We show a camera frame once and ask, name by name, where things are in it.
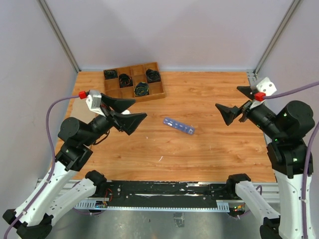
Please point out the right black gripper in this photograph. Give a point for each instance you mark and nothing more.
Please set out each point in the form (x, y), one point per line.
(228, 113)

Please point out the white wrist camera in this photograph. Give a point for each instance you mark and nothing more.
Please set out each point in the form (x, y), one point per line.
(266, 86)
(93, 102)

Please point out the folded beige cloth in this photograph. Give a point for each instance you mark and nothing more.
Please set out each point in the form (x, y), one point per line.
(79, 109)

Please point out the blue weekly pill organizer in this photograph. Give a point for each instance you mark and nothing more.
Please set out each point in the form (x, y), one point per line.
(179, 126)

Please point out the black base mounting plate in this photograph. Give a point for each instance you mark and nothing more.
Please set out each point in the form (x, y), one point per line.
(165, 193)

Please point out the grey slotted cable duct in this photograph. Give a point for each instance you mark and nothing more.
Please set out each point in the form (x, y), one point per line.
(221, 207)

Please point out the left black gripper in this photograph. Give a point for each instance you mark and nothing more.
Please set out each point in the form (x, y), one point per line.
(128, 122)

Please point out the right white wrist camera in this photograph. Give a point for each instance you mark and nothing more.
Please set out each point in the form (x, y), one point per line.
(266, 86)

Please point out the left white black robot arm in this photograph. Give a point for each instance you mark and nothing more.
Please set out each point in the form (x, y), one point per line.
(36, 216)

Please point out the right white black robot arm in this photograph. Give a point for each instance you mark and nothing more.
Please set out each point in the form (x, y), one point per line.
(291, 160)

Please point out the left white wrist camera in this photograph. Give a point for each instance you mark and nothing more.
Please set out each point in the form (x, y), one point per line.
(93, 102)

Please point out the brown bottle with white cap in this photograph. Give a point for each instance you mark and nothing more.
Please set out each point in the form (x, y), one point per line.
(126, 112)

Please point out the wooden compartment tray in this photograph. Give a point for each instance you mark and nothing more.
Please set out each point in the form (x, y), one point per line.
(142, 82)

